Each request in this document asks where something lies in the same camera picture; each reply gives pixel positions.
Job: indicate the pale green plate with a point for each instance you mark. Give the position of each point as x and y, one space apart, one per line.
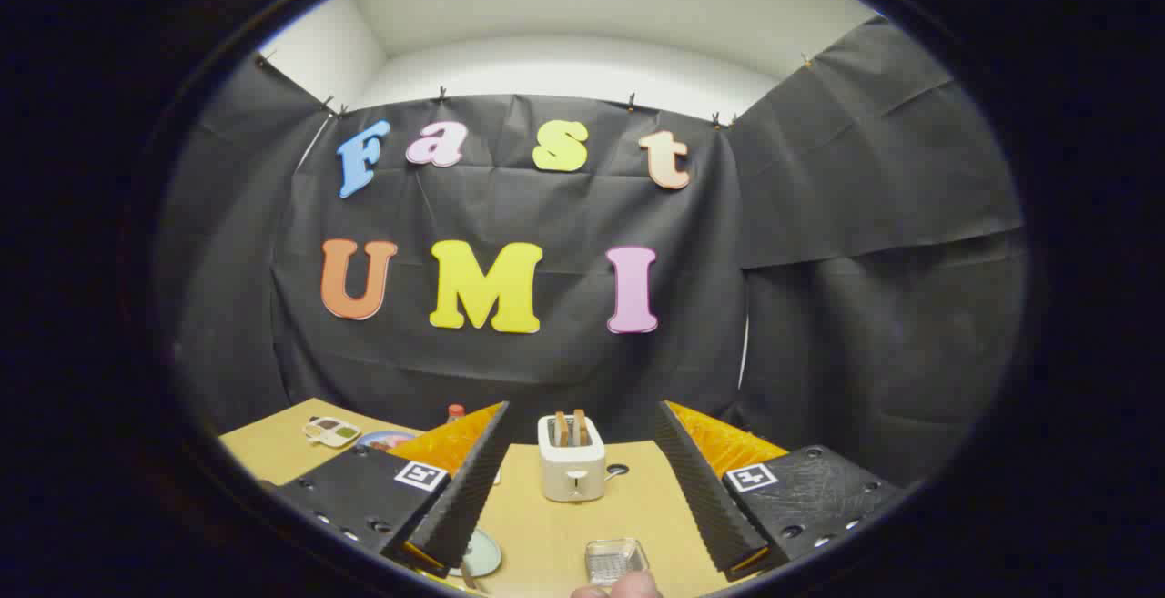
484 554

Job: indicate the black backdrop cloth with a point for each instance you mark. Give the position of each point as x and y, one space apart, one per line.
546 207

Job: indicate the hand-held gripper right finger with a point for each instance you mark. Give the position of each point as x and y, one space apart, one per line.
701 489

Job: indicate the small white divided dish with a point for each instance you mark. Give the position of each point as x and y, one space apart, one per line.
332 434

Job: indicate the blue plate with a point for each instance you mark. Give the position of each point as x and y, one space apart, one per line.
382 440

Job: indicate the white toaster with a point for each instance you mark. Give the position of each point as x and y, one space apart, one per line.
572 471

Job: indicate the brown toast slice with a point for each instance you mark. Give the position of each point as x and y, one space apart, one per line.
580 427
562 430

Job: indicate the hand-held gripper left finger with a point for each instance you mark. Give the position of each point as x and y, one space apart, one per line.
469 489

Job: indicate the clear water bottle red cap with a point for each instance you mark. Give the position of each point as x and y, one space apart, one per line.
455 412

